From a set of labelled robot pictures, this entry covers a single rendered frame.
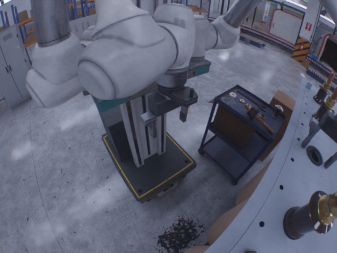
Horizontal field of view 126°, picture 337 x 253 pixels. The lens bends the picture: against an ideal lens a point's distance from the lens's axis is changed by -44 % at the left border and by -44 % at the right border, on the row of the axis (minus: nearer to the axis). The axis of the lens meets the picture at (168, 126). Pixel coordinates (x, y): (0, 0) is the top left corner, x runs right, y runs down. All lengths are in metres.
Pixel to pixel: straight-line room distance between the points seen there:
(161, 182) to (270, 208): 1.19
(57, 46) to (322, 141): 0.94
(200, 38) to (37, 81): 0.70
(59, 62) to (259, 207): 0.58
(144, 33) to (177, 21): 0.12
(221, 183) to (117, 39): 1.84
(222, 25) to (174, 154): 1.26
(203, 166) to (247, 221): 1.64
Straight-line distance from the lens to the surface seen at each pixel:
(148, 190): 1.43
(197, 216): 1.73
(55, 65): 0.43
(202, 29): 0.80
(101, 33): 0.23
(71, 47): 0.44
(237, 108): 1.42
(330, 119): 0.52
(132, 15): 0.23
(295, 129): 0.63
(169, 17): 0.33
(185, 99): 0.37
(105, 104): 0.63
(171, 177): 1.48
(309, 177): 0.53
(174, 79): 0.38
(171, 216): 1.69
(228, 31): 0.88
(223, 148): 2.02
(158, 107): 0.42
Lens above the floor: 1.67
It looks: 47 degrees down
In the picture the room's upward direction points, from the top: 3 degrees clockwise
